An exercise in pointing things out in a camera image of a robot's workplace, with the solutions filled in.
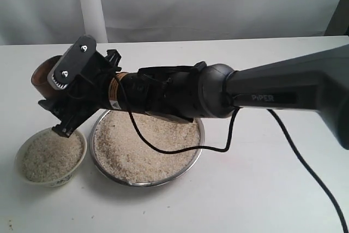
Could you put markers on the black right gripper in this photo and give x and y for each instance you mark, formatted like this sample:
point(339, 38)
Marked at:
point(89, 84)

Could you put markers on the brown wooden cup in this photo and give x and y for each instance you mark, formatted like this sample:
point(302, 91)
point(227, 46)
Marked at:
point(40, 82)

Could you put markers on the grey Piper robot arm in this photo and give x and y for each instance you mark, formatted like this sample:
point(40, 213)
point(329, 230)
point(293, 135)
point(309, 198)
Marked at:
point(316, 82)

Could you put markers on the white ceramic rice bowl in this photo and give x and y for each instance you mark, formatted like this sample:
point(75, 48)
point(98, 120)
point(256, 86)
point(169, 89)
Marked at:
point(48, 160)

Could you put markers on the round steel rice tray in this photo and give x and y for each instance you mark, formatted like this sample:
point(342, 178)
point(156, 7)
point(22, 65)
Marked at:
point(120, 155)

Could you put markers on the white vertical pole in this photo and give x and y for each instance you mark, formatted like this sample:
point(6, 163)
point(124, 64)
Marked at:
point(93, 19)

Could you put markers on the white backdrop curtain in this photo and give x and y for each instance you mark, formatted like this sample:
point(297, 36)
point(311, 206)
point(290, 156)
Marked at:
point(61, 21)

